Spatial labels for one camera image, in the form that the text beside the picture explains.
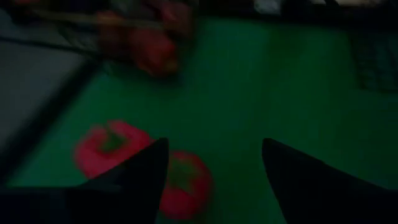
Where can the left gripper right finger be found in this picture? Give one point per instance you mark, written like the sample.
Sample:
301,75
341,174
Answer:
311,189

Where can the green table mat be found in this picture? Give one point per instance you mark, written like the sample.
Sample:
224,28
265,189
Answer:
233,109

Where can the red yellow apple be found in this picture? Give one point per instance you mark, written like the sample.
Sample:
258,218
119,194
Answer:
152,53

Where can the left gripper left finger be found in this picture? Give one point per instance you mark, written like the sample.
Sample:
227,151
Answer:
133,189

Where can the red tomato green stem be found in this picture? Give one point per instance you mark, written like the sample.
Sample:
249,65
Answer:
192,189

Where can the black table frame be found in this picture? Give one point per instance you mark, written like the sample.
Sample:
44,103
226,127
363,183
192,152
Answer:
43,123

